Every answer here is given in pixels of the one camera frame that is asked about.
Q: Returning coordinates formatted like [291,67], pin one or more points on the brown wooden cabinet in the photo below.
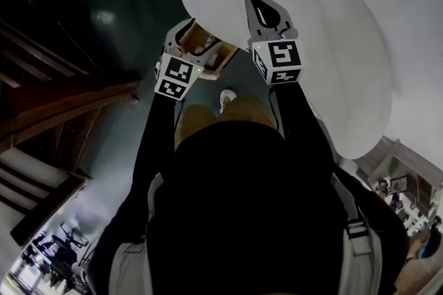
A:
[412,183]

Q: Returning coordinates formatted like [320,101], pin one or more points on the person's left leg tan trousers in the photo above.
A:
[194,120]

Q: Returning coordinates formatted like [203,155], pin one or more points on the person's leg tan trousers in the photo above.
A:
[194,120]
[252,111]

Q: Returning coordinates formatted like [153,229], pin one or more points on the person's left forearm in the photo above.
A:
[157,138]

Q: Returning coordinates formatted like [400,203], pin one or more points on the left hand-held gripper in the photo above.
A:
[174,75]

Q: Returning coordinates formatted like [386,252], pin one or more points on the person's torso in black jacket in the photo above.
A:
[245,210]

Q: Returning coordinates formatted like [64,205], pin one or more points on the wooden staircase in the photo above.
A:
[52,99]

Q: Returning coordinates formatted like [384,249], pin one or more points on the black office chair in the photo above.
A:
[62,250]

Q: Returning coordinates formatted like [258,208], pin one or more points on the white round table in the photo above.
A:
[328,44]

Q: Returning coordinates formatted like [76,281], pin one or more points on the person's right leg tan trousers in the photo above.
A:
[252,111]

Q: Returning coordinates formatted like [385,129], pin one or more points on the person's right forearm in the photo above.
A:
[299,117]

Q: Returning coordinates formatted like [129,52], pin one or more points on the person's white shoe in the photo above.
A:
[226,100]

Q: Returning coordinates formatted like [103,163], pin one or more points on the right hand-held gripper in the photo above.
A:
[282,58]

